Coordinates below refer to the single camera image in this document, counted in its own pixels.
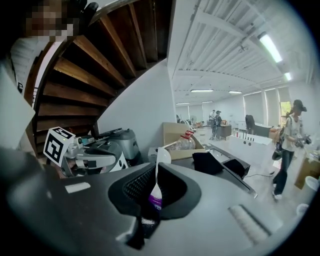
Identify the white cylindrical bin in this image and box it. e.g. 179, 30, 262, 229
303, 175, 320, 200

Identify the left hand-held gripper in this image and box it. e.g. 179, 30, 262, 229
43, 126, 130, 180

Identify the clear bottle with red cap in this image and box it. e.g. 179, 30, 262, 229
164, 130, 196, 153

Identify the open cardboard box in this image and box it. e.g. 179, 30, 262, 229
162, 122, 206, 161

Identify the black folded cloth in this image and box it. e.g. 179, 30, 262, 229
191, 151, 224, 176

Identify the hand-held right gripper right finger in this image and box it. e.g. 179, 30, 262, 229
144, 162, 283, 256

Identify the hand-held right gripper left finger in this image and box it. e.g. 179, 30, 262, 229
7, 162, 156, 256

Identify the silver grey cooker appliance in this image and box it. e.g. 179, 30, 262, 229
98, 128, 141, 162

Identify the brown wooden desk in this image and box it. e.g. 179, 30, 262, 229
219, 124, 233, 141

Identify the wooden spiral staircase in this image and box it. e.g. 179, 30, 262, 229
24, 0, 173, 158

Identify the white plastic detergent scoop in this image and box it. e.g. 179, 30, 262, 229
149, 146, 172, 210

